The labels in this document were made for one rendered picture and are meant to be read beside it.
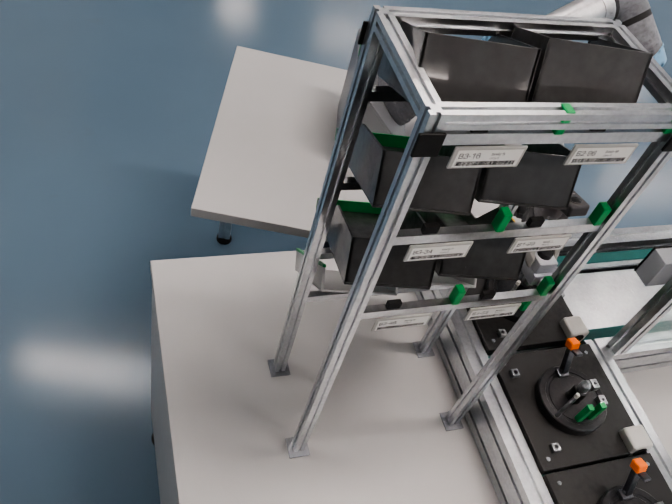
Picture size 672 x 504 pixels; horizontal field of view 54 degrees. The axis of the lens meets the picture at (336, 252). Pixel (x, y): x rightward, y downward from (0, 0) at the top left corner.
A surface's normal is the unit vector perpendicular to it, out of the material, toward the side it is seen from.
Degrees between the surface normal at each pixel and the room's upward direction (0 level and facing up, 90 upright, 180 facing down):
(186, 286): 0
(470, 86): 65
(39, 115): 0
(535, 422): 0
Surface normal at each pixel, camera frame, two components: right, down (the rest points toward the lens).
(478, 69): 0.17, 0.44
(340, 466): 0.22, -0.63
